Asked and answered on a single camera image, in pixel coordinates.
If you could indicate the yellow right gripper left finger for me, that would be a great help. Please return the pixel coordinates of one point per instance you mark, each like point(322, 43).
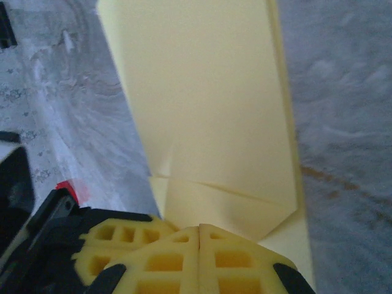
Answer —
point(171, 263)

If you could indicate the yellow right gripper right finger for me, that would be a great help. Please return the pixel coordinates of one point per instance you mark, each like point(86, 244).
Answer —
point(239, 263)

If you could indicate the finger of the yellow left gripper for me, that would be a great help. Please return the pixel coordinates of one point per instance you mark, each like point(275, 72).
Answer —
point(139, 226)

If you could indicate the yellow square paper sheet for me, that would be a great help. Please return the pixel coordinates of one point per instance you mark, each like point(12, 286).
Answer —
point(214, 107)

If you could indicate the small black plastic holder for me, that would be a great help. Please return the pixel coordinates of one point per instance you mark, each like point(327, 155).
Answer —
point(6, 24)

